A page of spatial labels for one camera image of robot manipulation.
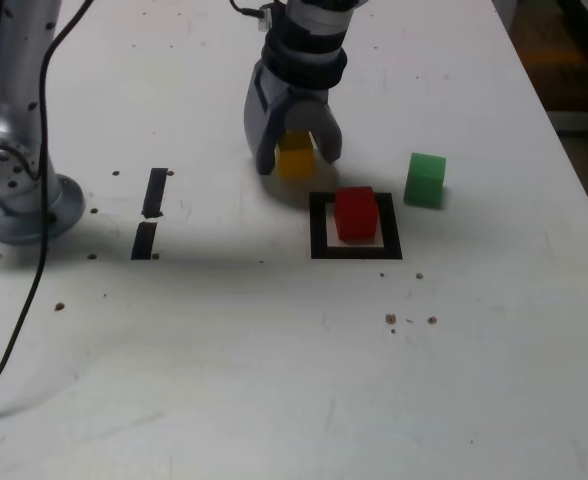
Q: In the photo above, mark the gripper camera with plug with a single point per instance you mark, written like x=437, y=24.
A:
x=269, y=19

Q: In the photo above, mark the black tape square outline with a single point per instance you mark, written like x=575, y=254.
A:
x=319, y=240

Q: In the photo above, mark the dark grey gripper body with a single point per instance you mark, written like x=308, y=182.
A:
x=269, y=95

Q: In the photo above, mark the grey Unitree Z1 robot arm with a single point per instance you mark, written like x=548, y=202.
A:
x=14, y=75

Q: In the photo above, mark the green cube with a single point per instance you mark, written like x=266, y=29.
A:
x=424, y=182

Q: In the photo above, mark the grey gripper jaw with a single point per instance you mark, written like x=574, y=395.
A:
x=319, y=117
x=265, y=140

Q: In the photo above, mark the yellow cube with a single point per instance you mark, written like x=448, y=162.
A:
x=296, y=162

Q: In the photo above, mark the brown background furniture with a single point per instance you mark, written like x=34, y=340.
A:
x=564, y=50

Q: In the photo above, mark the black tape strip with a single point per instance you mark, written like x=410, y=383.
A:
x=154, y=190

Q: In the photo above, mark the red cube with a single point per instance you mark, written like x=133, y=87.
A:
x=356, y=215

